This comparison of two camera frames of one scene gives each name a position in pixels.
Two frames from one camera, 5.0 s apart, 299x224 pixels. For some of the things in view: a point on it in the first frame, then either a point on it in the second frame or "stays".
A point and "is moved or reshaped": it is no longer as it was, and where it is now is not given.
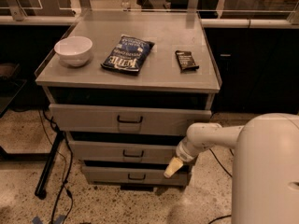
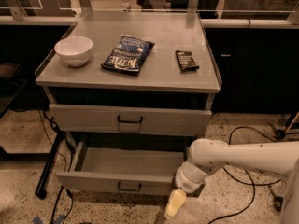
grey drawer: [125, 149] is moved or reshaped
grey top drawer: [125, 120] stays
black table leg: [40, 189] stays
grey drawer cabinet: [125, 86] stays
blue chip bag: [128, 53] stays
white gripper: [184, 153] to [184, 183]
